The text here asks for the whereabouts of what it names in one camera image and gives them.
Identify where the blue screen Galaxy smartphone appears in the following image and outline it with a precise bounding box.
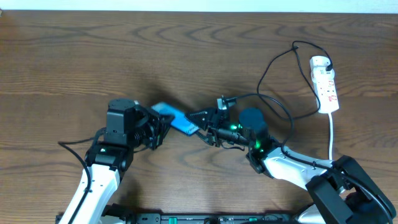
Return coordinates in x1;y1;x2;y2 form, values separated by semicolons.
151;102;199;136

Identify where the black USB charging cable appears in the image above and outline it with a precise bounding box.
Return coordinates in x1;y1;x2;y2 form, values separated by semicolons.
228;40;334;125

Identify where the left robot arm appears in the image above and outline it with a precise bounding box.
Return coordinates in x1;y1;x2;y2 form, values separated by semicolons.
59;98;174;223

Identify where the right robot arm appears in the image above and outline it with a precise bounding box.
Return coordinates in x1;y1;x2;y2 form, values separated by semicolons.
185;108;396;223

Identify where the white power strip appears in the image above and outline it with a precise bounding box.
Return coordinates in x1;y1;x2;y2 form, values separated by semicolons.
311;67;340;114

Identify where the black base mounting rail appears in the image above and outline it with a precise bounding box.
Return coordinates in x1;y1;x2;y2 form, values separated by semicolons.
97;213;298;224

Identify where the white USB wall charger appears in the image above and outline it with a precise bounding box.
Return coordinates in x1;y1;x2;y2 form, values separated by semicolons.
310;55;333;71

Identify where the black right camera cable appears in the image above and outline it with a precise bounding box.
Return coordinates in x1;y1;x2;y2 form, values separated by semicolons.
225;93;394;224

